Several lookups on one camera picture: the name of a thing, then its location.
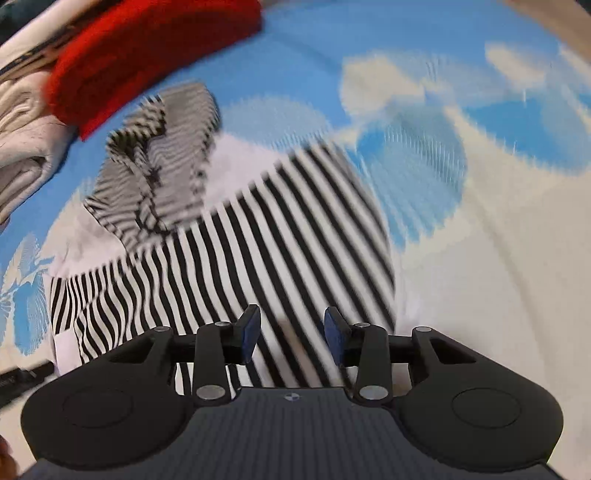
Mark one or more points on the white folded clothes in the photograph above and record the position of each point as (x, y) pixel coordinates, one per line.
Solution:
(27, 115)

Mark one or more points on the black white striped shirt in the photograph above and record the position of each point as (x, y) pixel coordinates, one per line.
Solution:
(258, 258)

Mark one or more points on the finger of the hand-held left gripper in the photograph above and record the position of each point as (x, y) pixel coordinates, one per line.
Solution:
(32, 374)

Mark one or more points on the blue white printed bedsheet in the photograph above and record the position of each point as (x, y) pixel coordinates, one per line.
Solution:
(461, 184)

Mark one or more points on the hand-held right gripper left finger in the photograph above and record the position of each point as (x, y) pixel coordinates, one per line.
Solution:
(249, 339)

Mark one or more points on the red folded cloth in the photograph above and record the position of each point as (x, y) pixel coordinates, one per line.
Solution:
(138, 55)

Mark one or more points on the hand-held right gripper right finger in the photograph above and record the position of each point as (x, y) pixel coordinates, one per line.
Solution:
(336, 339)

